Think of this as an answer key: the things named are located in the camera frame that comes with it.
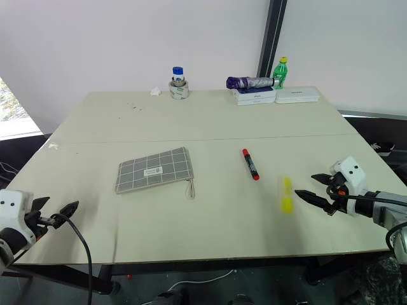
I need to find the red and black marker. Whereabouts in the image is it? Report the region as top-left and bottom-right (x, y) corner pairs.
(242, 148), (261, 182)

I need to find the white floor cable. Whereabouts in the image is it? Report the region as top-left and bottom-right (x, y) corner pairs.
(167, 269), (238, 292)

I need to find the flat white box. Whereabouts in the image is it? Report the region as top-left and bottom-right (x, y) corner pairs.
(274, 88), (320, 104)

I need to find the purple folded umbrella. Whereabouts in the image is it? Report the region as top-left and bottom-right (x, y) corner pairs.
(226, 76), (276, 91)

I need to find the black table frame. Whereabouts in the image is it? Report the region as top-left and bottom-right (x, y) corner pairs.
(0, 249), (395, 296)

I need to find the grey checked fabric pouch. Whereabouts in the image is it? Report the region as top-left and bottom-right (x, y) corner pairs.
(114, 146), (196, 200)

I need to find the white tape roll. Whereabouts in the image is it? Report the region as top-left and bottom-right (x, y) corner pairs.
(168, 79), (190, 100)

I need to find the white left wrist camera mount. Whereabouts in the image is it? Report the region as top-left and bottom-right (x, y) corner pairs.
(0, 189), (36, 245)

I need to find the white box with blue top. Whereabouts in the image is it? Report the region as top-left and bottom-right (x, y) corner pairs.
(229, 86), (277, 107)

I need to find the yellow highlighter pen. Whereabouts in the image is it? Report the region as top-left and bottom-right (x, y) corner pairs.
(277, 175), (295, 215)

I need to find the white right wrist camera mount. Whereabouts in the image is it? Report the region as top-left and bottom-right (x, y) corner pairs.
(329, 155), (369, 217)

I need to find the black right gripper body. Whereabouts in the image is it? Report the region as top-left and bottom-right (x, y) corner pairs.
(326, 172), (350, 216)

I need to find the green plastic bottle yellow cap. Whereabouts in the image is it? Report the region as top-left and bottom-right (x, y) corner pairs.
(273, 57), (289, 90)

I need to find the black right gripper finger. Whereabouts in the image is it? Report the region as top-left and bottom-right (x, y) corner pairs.
(294, 189), (335, 214)
(310, 173), (335, 187)

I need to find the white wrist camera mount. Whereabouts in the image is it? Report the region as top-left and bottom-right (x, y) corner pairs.
(0, 189), (36, 245)
(329, 155), (369, 217)

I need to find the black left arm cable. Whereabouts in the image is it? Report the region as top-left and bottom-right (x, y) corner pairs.
(50, 213), (93, 305)

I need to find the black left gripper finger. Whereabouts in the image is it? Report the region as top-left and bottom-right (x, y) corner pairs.
(58, 200), (80, 220)
(31, 196), (51, 213)

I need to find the dark vertical wall post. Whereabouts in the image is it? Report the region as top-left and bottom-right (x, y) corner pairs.
(256, 0), (289, 79)

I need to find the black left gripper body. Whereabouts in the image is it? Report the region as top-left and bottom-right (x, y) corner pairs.
(22, 208), (66, 241)

